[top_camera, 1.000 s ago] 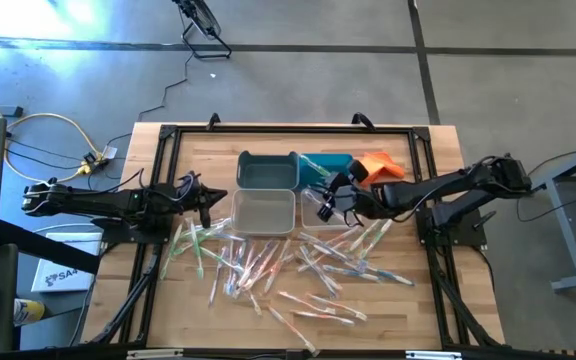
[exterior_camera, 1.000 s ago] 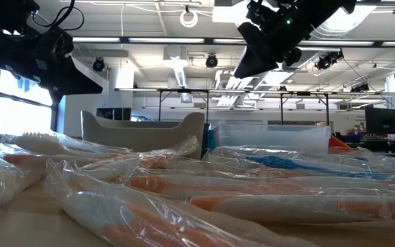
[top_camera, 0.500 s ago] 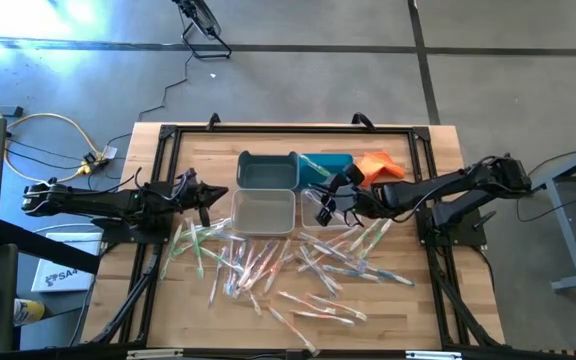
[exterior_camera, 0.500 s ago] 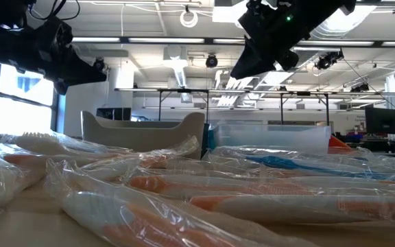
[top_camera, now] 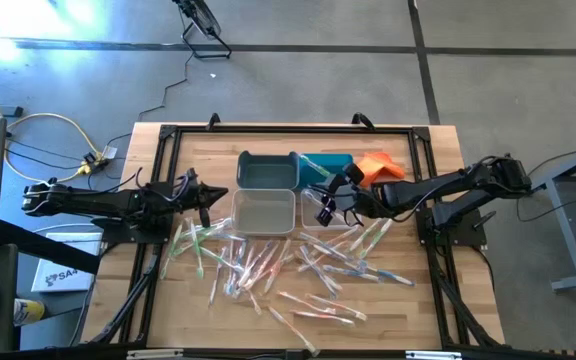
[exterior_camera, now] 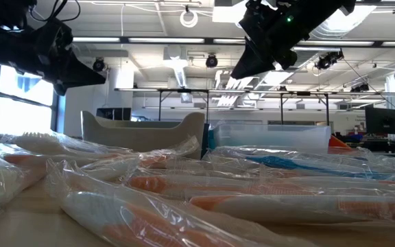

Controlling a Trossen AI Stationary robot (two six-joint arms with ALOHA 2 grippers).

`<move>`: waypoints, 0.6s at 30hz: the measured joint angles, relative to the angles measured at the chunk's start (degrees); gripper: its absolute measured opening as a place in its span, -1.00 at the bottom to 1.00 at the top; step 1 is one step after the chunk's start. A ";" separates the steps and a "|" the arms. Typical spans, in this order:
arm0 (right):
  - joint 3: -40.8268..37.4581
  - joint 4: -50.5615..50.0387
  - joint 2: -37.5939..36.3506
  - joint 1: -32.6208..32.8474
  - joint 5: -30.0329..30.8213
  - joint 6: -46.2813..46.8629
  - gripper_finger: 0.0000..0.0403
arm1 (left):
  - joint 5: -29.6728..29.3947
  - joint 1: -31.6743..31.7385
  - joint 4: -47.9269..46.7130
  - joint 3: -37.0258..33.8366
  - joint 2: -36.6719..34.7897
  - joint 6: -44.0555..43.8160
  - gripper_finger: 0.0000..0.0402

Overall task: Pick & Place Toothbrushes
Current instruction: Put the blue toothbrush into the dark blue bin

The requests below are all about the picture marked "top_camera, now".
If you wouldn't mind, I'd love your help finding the orange toothbrush in clear wrapper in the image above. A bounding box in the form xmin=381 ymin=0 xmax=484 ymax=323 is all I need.
xmin=289 ymin=308 xmax=357 ymax=328
xmin=245 ymin=288 xmax=264 ymax=317
xmin=298 ymin=232 xmax=370 ymax=274
xmin=236 ymin=240 xmax=275 ymax=291
xmin=275 ymin=289 xmax=338 ymax=317
xmin=266 ymin=304 xmax=321 ymax=358
xmin=305 ymin=291 xmax=369 ymax=322
xmin=295 ymin=226 xmax=361 ymax=274
xmin=261 ymin=237 xmax=293 ymax=295

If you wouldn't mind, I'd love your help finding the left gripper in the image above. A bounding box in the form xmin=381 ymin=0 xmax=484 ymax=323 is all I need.
xmin=166 ymin=168 xmax=230 ymax=229

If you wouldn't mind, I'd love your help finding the orange bin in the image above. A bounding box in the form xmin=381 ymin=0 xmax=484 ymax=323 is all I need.
xmin=355 ymin=150 xmax=407 ymax=189

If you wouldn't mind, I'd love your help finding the teal plastic bin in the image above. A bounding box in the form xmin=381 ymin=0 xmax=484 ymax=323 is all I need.
xmin=297 ymin=152 xmax=355 ymax=190

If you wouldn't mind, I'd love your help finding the clear plastic bin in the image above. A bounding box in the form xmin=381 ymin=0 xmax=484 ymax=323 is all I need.
xmin=299 ymin=188 xmax=363 ymax=232

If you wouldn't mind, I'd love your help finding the white printed box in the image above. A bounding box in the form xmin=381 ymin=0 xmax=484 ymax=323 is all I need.
xmin=30 ymin=231 xmax=104 ymax=294

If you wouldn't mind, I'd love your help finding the white bracket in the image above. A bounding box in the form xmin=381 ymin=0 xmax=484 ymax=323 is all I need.
xmin=404 ymin=350 xmax=463 ymax=360
xmin=125 ymin=349 xmax=185 ymax=360

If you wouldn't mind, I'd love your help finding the black diagonal bar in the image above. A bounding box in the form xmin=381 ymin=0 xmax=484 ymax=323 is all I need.
xmin=0 ymin=218 xmax=103 ymax=276

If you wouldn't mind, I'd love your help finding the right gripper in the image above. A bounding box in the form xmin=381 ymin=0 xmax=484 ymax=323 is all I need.
xmin=312 ymin=163 xmax=374 ymax=226

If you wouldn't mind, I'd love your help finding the grey translucent plastic bin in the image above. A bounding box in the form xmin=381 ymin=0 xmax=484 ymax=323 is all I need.
xmin=230 ymin=188 xmax=297 ymax=237

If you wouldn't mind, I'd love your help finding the yellow cable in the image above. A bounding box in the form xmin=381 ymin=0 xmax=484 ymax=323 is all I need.
xmin=3 ymin=112 xmax=108 ymax=184

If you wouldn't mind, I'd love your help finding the yellow can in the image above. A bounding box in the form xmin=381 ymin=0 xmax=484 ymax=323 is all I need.
xmin=12 ymin=297 xmax=47 ymax=327

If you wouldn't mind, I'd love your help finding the black floor fan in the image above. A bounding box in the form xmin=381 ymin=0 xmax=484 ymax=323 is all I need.
xmin=171 ymin=0 xmax=233 ymax=61

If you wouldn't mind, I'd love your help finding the dark slate plastic bin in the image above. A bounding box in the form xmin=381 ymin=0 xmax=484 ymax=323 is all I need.
xmin=236 ymin=150 xmax=301 ymax=190

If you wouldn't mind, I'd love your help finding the black floor cable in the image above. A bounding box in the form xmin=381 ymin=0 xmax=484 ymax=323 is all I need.
xmin=103 ymin=49 xmax=193 ymax=151

